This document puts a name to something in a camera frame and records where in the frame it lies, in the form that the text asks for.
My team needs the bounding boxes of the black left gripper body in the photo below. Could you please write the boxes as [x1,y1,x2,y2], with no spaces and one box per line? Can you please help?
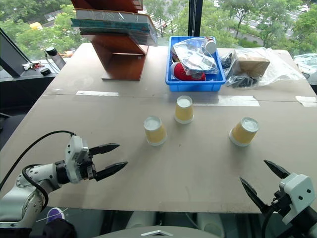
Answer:
[82,148,98,181]

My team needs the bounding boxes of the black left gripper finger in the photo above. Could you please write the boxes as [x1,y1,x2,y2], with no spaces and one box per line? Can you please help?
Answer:
[95,161,128,182]
[89,143,120,156]

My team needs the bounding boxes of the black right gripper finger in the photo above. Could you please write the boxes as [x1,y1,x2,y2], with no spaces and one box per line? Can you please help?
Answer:
[264,160,291,179]
[239,176,270,214]

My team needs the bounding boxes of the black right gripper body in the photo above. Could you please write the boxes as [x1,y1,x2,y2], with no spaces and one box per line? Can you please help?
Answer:
[266,190,293,216]

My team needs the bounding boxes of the stack of wrapped books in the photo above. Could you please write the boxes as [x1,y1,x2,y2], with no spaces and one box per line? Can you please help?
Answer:
[70,8,159,47]

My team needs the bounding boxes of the yellow paper cup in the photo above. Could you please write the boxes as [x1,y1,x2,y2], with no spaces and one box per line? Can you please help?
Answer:
[174,95,194,124]
[228,117,260,147]
[143,115,168,146]

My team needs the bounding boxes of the clear tape strip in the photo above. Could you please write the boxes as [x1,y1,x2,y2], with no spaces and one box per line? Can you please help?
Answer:
[75,90,120,97]
[217,95,261,108]

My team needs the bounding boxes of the purple round disc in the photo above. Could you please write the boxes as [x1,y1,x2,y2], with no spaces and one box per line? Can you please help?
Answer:
[46,207,66,223]

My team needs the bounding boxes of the grey robot torso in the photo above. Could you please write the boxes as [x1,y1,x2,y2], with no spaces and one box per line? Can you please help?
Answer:
[93,224,225,238]

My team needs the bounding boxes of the brown wooden shelf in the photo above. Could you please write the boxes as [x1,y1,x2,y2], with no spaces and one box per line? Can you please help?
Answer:
[70,0,150,81]

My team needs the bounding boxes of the black items in bag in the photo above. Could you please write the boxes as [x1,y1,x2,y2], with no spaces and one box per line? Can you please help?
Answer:
[219,53,260,89]

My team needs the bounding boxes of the black round-topped device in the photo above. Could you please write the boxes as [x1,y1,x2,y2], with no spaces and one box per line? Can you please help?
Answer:
[45,47,67,74]

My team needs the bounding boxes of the large clear plastic bag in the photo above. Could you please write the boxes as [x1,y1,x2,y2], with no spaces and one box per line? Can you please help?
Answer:
[219,47,307,89]

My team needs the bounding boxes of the brown cardboard box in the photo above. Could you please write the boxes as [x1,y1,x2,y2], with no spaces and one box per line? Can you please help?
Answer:
[233,49,271,78]

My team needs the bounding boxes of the red plush item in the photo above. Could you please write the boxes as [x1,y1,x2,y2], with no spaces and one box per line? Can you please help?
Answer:
[171,62,207,82]

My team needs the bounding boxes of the blue plastic bin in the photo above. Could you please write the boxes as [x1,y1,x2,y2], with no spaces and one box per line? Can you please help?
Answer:
[165,36,226,93]

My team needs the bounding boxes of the clear plastic bag with items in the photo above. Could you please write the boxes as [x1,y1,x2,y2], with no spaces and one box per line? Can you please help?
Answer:
[172,37,220,79]

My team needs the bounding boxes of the black slanted panel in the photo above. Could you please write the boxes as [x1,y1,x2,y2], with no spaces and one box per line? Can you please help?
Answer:
[0,27,33,78]

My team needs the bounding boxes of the white capped bottle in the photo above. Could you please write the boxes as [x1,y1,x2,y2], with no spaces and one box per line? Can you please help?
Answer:
[204,37,218,54]

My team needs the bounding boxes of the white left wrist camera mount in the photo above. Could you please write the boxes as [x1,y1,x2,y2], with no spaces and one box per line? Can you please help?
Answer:
[64,135,90,184]

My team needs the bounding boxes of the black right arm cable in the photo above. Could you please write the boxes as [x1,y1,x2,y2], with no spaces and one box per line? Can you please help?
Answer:
[261,192,282,238]

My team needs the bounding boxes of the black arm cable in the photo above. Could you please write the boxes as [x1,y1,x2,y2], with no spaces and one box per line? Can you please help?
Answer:
[261,192,282,238]
[0,130,76,211]

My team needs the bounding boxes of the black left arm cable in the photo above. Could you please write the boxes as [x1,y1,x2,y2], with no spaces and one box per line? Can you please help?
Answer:
[0,130,76,211]

